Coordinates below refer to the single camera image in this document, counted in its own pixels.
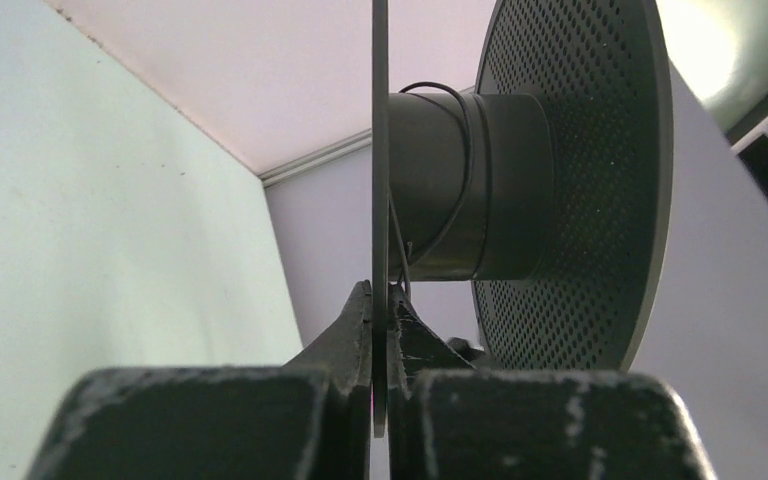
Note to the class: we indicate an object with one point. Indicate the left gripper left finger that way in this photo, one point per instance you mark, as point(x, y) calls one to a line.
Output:
point(307, 419)

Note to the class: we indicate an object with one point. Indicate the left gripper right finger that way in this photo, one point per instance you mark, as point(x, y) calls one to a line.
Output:
point(450, 420)

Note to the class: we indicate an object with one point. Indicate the black perforated spool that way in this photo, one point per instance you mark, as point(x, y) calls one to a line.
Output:
point(546, 187)

